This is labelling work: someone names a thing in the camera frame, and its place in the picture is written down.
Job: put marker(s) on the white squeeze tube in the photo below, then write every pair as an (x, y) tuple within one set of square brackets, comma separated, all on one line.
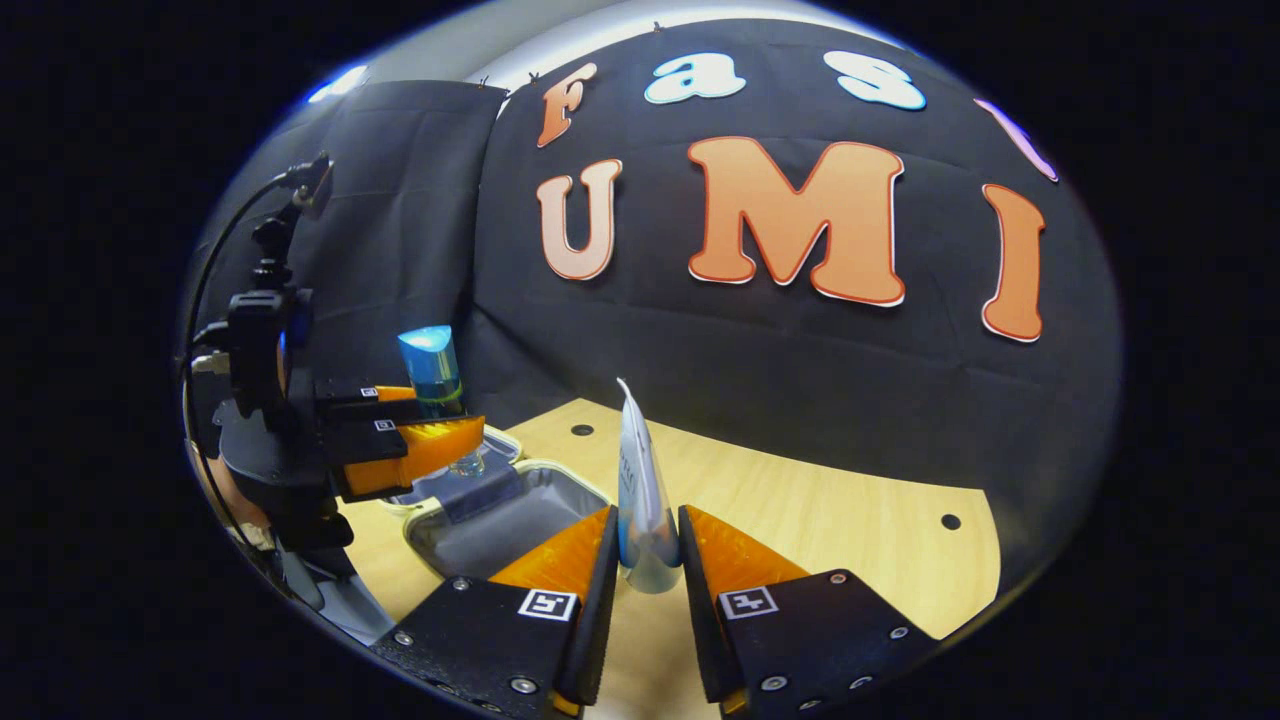
[(645, 500)]

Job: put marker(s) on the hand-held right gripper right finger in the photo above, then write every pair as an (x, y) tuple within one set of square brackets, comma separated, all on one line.
[(700, 630)]

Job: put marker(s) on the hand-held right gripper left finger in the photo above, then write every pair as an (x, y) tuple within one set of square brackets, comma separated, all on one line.
[(595, 620)]

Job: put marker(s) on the pale yellow suitcase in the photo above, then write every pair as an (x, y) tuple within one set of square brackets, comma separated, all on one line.
[(500, 520)]

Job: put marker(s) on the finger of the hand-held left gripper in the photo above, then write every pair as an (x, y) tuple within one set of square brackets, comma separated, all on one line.
[(420, 445), (350, 400)]

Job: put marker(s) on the blue capped clear bottle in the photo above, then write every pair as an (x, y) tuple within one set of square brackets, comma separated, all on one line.
[(432, 365)]

